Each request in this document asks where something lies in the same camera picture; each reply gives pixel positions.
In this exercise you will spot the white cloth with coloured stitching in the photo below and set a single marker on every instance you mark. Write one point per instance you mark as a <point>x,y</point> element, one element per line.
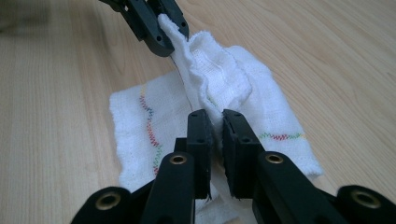
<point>218,77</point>

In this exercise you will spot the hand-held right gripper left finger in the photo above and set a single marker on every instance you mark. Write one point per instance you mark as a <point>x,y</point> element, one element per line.
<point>199,155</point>

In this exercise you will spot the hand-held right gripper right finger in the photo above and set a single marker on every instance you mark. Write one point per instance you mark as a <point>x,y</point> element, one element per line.
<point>238,161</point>

